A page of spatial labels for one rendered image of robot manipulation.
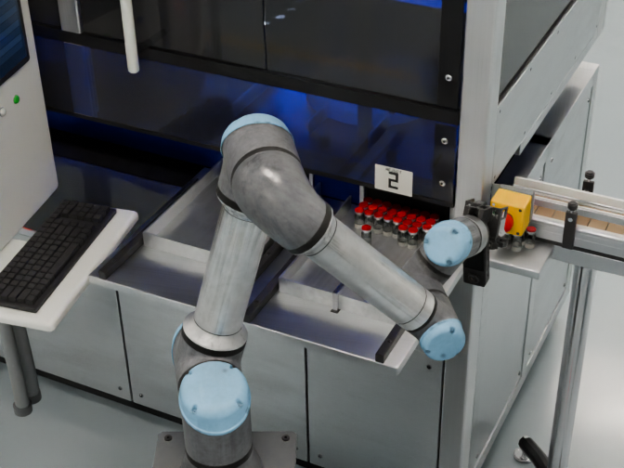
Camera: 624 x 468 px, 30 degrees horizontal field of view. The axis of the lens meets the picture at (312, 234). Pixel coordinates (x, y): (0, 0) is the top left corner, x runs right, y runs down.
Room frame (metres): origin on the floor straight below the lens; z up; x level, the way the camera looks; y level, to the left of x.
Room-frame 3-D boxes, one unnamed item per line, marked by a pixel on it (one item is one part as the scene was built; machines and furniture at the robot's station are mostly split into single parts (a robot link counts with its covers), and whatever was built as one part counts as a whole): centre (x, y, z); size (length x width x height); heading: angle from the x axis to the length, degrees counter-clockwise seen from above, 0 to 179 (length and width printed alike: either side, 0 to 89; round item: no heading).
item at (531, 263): (2.02, -0.44, 0.87); 0.14 x 0.13 x 0.02; 153
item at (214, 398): (1.46, 0.17, 0.96); 0.13 x 0.12 x 0.14; 10
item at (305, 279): (1.98, -0.12, 0.90); 0.34 x 0.26 x 0.04; 153
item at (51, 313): (2.15, 0.61, 0.79); 0.45 x 0.28 x 0.03; 162
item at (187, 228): (2.15, 0.17, 0.90); 0.34 x 0.26 x 0.04; 153
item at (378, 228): (2.08, -0.17, 0.90); 0.18 x 0.02 x 0.05; 63
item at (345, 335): (2.02, 0.05, 0.87); 0.70 x 0.48 x 0.02; 63
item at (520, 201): (1.99, -0.41, 1.00); 0.08 x 0.07 x 0.07; 153
